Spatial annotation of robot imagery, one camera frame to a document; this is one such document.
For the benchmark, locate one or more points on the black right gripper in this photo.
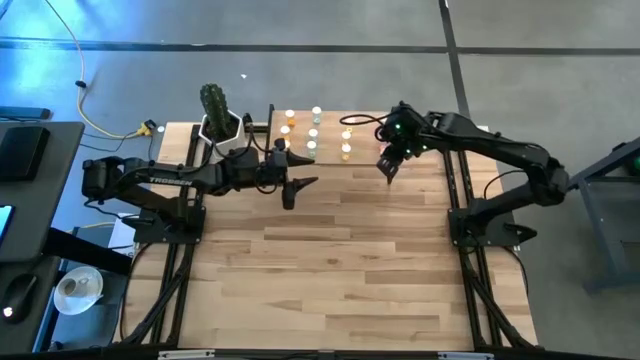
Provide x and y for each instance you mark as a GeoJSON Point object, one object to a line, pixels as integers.
{"type": "Point", "coordinates": [405, 132]}

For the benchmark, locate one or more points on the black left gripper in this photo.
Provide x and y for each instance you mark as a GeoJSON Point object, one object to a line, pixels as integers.
{"type": "Point", "coordinates": [267, 170]}

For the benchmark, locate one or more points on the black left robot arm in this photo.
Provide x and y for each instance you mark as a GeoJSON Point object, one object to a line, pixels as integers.
{"type": "Point", "coordinates": [170, 181]}

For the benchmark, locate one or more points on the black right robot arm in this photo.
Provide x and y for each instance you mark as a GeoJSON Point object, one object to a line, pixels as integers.
{"type": "Point", "coordinates": [500, 147]}

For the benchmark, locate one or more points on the green cactus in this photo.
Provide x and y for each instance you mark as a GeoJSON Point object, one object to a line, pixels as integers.
{"type": "Point", "coordinates": [215, 107]}

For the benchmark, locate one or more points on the white paper sheet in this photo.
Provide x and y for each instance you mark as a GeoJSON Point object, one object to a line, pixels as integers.
{"type": "Point", "coordinates": [117, 240]}

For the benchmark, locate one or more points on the dark grey desk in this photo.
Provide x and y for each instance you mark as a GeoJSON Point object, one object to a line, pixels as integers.
{"type": "Point", "coordinates": [42, 325]}
{"type": "Point", "coordinates": [30, 200]}

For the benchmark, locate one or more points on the black rectangular device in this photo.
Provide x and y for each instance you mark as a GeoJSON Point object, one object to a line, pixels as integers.
{"type": "Point", "coordinates": [22, 152]}

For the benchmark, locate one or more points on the black flat bar device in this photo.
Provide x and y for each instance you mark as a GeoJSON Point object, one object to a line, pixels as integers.
{"type": "Point", "coordinates": [25, 112]}

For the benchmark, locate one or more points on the smartphone with lit screen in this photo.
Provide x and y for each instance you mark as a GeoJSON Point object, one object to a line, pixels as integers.
{"type": "Point", "coordinates": [4, 222]}

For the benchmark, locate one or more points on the black computer mouse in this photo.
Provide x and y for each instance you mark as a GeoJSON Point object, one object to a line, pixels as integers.
{"type": "Point", "coordinates": [17, 300]}

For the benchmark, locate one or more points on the wooden shelf black metal frame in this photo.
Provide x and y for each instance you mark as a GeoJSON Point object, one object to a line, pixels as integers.
{"type": "Point", "coordinates": [330, 145]}

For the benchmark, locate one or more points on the black aluminium table frame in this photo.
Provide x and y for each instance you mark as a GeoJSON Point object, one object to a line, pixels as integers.
{"type": "Point", "coordinates": [448, 175]}

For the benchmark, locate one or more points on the silver metal bracket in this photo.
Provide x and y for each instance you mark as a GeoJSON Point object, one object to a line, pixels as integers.
{"type": "Point", "coordinates": [185, 354]}
{"type": "Point", "coordinates": [465, 356]}

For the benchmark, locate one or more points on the blue-grey metal table frame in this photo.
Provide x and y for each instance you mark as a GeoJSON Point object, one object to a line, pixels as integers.
{"type": "Point", "coordinates": [600, 230]}

